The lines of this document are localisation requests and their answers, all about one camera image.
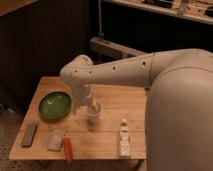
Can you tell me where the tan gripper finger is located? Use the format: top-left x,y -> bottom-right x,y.
94,102 -> 100,113
72,103 -> 78,115

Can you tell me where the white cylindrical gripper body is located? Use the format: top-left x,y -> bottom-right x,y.
71,84 -> 93,106

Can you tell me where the white plastic bottle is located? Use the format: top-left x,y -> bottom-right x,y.
118,118 -> 130,159

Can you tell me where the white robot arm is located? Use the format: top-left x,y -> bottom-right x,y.
60,49 -> 213,171

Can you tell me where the clear plastic cup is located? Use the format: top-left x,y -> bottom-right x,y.
86,104 -> 101,123

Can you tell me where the green bowl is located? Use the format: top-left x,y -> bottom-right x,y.
39,91 -> 72,120

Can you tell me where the orange carrot toy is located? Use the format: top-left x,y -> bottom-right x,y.
63,138 -> 73,161

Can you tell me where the dark grey rectangular block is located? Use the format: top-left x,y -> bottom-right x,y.
21,122 -> 37,147

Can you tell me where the background shelf with items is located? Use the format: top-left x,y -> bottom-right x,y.
105,0 -> 213,25

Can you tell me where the metal frame rail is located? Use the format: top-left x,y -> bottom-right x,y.
90,37 -> 144,59

